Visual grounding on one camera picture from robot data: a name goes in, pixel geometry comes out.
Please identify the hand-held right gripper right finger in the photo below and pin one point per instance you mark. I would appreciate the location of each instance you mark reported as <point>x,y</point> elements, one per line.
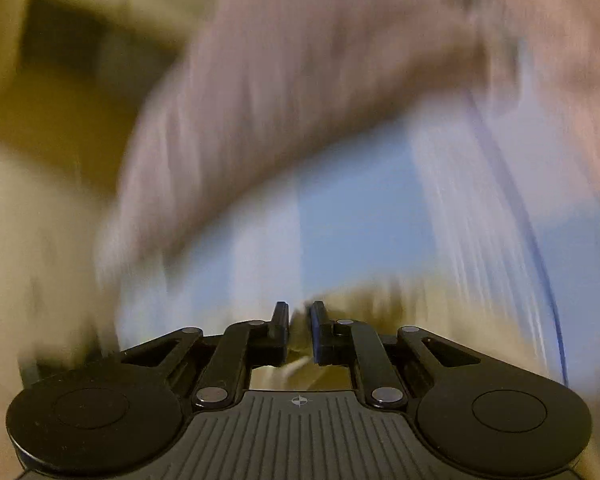
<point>316,345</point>

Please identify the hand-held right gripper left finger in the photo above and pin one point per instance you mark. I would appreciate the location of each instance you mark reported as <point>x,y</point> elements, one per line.
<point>280,340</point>

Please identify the cream garment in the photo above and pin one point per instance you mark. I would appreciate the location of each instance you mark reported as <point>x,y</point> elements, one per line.
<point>365,305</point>

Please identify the checkered bed sheet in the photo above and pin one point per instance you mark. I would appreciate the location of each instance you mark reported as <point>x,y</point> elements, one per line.
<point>355,200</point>

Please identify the mauve pillow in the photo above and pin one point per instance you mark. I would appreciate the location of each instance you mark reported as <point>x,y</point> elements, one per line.
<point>305,85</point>

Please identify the dark doorway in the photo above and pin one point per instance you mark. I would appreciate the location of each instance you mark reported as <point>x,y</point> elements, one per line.
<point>80,45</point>

